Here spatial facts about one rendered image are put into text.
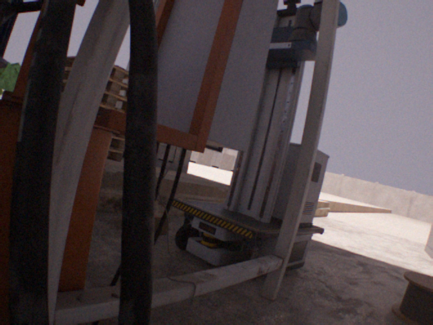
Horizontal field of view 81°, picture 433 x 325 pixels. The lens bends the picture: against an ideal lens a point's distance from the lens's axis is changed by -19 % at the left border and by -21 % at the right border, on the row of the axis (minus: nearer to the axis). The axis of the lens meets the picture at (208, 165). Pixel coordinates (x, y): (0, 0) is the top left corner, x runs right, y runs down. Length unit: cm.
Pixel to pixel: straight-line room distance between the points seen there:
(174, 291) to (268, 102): 150
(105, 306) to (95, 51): 52
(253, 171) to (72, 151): 160
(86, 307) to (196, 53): 79
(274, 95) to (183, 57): 110
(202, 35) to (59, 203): 72
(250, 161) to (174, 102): 112
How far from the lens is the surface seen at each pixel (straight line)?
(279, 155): 186
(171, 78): 105
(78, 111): 50
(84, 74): 50
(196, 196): 322
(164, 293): 82
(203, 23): 106
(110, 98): 332
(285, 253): 145
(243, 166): 200
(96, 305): 69
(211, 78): 87
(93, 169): 66
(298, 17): 192
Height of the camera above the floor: 59
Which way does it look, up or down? 1 degrees down
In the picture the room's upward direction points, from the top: 14 degrees clockwise
